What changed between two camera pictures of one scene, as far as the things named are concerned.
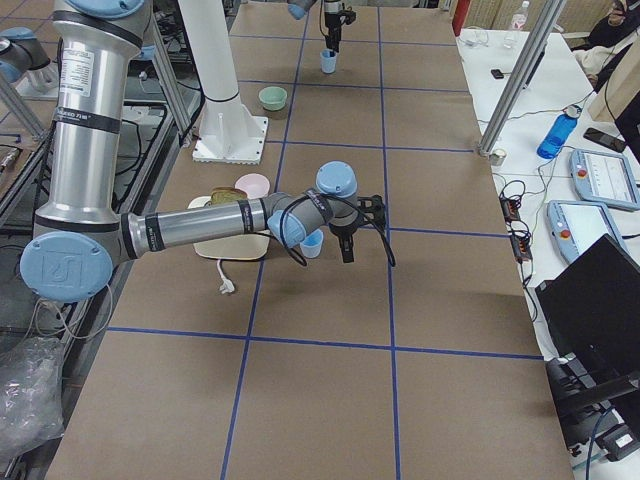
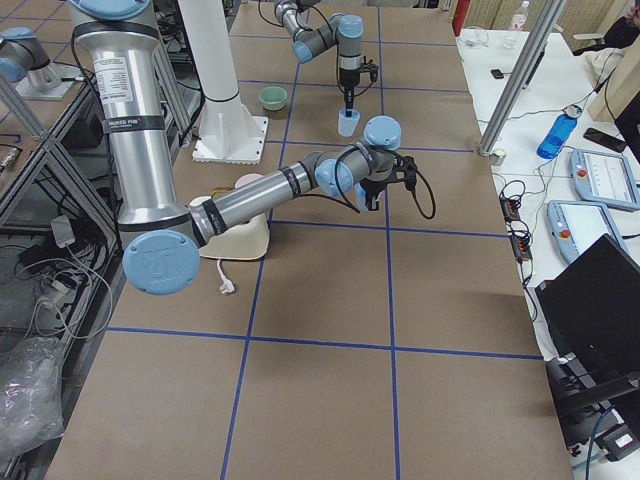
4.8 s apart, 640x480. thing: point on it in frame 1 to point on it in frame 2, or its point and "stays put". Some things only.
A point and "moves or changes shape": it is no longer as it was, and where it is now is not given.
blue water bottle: x=560 y=132 stays put
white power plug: x=227 y=285 stays put
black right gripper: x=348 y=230 to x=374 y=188
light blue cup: x=311 y=244 moves or changes shape
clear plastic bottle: x=520 y=17 stays put
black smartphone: x=608 y=141 stays put
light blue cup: x=328 y=63 to x=347 y=124
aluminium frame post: x=549 y=12 stays put
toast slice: x=226 y=194 stays put
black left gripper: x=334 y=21 to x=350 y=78
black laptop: x=592 y=308 stays put
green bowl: x=272 y=98 stays put
